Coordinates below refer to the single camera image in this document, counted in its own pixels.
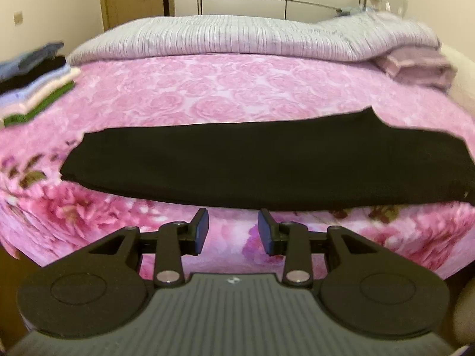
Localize blue folded jeans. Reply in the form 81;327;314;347
0;42;64;82

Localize pale blue cloth pile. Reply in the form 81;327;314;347
336;5;368;17

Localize pale striped quilt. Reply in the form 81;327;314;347
66;10;442;66

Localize black garment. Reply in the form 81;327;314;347
59;107;475;210

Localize pink floral blanket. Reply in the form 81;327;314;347
0;52;475;279

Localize lilac folded garment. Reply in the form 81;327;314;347
0;65;71;109

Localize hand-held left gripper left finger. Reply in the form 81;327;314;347
80;208;209;287

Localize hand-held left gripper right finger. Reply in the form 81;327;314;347
258;208;387;287

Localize stack of folded clothes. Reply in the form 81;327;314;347
0;67;81;116

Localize mauve folded cloth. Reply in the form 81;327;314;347
375;46;456;90

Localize green folded garment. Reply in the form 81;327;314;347
3;81;75;127

